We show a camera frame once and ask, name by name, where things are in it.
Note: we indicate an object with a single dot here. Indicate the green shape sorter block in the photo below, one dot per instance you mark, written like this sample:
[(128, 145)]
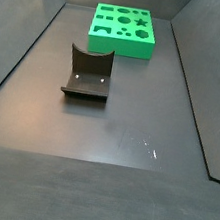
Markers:
[(125, 31)]

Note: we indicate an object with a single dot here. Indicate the black curved holder bracket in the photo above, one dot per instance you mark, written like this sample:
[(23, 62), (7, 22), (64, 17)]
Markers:
[(91, 74)]

